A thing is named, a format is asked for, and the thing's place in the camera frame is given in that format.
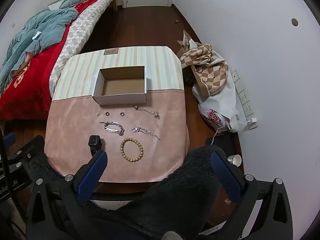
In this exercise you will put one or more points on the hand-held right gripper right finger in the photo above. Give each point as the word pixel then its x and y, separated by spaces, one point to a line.
pixel 225 177

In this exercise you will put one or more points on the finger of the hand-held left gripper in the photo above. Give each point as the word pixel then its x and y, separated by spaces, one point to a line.
pixel 9 139
pixel 27 152

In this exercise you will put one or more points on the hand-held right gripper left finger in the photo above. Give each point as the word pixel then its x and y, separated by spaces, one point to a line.
pixel 91 177

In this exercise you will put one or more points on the black smartwatch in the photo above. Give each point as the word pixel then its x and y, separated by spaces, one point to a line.
pixel 94 140

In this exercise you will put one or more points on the white cardboard box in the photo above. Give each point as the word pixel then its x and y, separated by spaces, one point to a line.
pixel 120 86

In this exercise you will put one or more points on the white cup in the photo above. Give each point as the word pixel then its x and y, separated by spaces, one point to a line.
pixel 235 160

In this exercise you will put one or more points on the flat black device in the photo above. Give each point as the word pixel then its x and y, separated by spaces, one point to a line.
pixel 222 142

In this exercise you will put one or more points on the black fuzzy pants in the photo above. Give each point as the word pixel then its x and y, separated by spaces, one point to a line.
pixel 175 200

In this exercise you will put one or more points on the white charger plug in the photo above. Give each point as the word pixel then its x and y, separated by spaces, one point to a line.
pixel 254 120

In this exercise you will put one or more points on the white plastic bag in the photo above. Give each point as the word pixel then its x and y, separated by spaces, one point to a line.
pixel 220 105

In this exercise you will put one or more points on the white power strip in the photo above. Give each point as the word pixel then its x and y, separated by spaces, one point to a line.
pixel 243 97

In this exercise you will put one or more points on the beige checkered cloth bag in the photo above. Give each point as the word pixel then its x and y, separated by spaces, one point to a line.
pixel 212 75

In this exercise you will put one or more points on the white tissue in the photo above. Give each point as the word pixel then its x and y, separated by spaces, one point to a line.
pixel 36 35

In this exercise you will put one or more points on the grey white checkered quilt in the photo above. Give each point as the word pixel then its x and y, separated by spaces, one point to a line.
pixel 82 30

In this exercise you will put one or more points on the round wall cap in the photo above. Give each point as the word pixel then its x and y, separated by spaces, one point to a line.
pixel 294 22

